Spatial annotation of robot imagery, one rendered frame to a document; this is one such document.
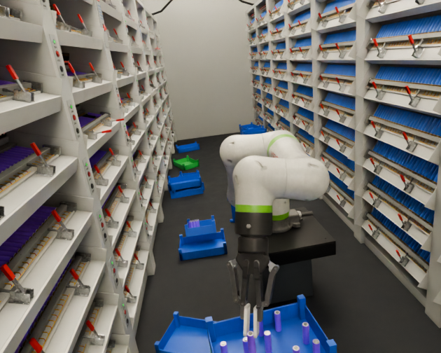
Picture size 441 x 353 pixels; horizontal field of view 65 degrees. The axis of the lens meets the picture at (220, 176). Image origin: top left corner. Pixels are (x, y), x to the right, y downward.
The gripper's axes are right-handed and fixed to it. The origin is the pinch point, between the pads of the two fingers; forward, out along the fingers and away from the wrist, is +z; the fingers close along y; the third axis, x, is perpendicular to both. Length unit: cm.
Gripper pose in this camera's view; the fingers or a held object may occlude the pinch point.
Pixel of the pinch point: (251, 320)
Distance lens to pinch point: 90.4
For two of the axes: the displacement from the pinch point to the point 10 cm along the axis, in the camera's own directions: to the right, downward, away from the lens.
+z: -0.3, 10.0, -0.7
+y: -9.4, 0.0, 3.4
